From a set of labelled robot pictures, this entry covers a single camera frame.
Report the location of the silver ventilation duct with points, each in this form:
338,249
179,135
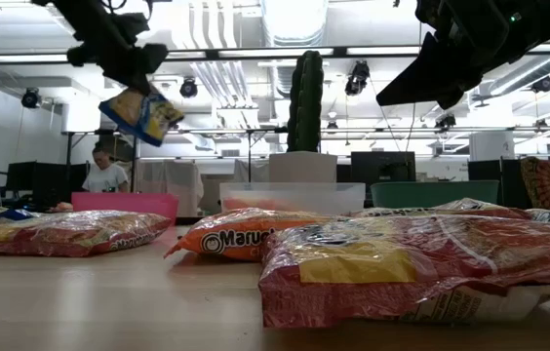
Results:
294,19

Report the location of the black overhead beam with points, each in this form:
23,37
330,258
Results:
211,53

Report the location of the green cactus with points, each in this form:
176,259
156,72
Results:
306,97

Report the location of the person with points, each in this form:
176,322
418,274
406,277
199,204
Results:
104,178

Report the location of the clear plastic bin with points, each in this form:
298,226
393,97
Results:
304,195

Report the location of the teal plastic bin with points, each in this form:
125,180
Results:
431,194

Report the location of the black background monitor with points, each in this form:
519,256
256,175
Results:
382,168
46,180

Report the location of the white wall box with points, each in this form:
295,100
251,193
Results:
80,117

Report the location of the red plastic bin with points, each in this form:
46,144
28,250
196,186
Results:
124,202

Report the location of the orange mandala tapestry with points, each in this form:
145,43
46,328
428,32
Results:
543,183

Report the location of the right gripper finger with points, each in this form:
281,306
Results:
452,99
426,73

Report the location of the white column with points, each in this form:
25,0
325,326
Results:
492,146

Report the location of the black partition panel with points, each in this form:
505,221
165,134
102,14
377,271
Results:
487,170

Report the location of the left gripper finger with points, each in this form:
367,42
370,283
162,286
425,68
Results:
142,84
121,78

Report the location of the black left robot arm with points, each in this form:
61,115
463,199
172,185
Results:
85,12

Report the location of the black ceiling spotlight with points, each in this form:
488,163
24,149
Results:
543,84
31,97
445,121
188,89
358,78

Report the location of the white cloth cover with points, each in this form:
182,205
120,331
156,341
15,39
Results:
172,183

